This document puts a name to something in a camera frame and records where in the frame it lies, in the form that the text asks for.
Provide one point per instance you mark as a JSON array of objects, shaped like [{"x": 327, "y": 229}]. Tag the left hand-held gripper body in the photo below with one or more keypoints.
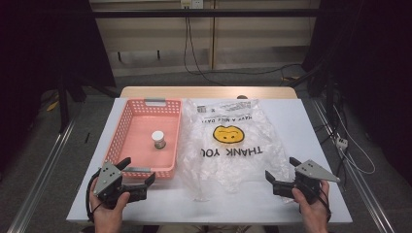
[{"x": 108, "y": 181}]

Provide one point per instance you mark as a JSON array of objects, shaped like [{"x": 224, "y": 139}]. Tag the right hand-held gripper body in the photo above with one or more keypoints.
[{"x": 307, "y": 181}]

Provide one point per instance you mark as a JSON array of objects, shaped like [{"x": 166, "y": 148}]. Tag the pink perforated plastic basket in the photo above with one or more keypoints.
[{"x": 139, "y": 129}]

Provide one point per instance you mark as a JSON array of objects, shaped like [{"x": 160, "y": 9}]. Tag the clear plastic bag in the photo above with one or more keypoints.
[{"x": 226, "y": 161}]

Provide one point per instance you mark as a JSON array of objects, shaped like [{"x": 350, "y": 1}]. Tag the person's right hand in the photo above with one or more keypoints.
[{"x": 315, "y": 213}]

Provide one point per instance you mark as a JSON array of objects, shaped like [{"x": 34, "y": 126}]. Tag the person's left hand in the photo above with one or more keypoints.
[{"x": 108, "y": 215}]

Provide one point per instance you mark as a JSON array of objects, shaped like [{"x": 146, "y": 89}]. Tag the white power strip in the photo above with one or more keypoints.
[{"x": 341, "y": 143}]

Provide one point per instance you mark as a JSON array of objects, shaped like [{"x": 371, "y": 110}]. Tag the small dark round object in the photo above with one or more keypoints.
[{"x": 242, "y": 96}]

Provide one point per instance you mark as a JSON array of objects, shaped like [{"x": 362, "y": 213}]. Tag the black metal stand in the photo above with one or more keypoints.
[{"x": 63, "y": 103}]

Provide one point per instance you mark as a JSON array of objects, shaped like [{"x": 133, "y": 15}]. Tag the yellow floor tape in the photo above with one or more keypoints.
[{"x": 52, "y": 106}]

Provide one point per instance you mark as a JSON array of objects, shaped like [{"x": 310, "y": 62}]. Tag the wooden table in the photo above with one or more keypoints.
[{"x": 207, "y": 92}]

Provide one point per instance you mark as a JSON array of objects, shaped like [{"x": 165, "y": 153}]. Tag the black curtain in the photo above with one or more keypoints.
[
  {"x": 372, "y": 48},
  {"x": 39, "y": 39}
]

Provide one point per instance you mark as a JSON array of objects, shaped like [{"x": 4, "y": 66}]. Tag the wooden desk leg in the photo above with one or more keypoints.
[{"x": 212, "y": 39}]

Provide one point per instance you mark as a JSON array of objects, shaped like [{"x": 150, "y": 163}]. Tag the black horizontal bar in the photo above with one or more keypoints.
[{"x": 207, "y": 13}]

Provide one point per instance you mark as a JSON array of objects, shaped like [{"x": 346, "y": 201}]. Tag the aluminium floor rail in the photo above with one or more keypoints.
[
  {"x": 362, "y": 187},
  {"x": 39, "y": 181}
]

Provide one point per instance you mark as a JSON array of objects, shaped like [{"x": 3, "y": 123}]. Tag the white wall socket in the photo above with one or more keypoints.
[{"x": 191, "y": 3}]

